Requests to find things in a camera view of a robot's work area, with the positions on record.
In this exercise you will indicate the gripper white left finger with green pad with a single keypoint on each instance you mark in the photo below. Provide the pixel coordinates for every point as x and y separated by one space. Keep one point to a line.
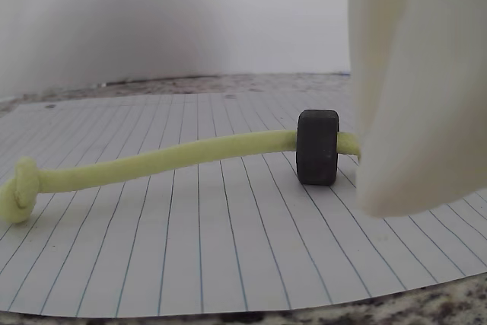
374 36

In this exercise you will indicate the gripper white right finger with green pad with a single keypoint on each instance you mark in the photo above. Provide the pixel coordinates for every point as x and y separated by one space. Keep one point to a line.
437 112

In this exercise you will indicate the lined paper sheet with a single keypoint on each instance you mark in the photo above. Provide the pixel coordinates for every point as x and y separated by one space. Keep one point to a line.
190 245

